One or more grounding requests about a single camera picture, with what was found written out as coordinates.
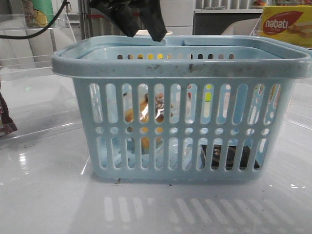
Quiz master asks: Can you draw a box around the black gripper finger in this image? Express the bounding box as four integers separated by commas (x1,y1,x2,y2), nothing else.
89,0,139,37
136,0,167,41

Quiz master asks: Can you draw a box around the packaged bread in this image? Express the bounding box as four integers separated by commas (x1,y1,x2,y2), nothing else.
125,93,164,154

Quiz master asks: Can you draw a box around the black tissue pack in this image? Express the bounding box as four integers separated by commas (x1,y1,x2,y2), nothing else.
198,144,251,170

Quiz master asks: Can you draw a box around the light blue plastic basket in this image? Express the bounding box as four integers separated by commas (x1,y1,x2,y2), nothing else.
52,36,312,181

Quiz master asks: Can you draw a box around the green cartoon snack bag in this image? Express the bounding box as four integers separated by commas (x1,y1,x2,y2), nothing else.
21,0,54,28

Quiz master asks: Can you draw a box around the plate of fruit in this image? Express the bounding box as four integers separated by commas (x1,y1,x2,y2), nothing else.
253,0,267,6

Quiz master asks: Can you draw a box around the clear acrylic left shelf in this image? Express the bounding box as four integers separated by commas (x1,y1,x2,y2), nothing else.
0,13,81,144

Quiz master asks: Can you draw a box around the yellow nabati wafer box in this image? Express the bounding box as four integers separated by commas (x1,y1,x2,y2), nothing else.
256,5,312,48

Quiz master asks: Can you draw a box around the brown snack packet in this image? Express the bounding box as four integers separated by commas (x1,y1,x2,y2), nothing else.
0,95,18,137

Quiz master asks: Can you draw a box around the black cable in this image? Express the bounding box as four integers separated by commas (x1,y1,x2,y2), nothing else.
0,0,69,39

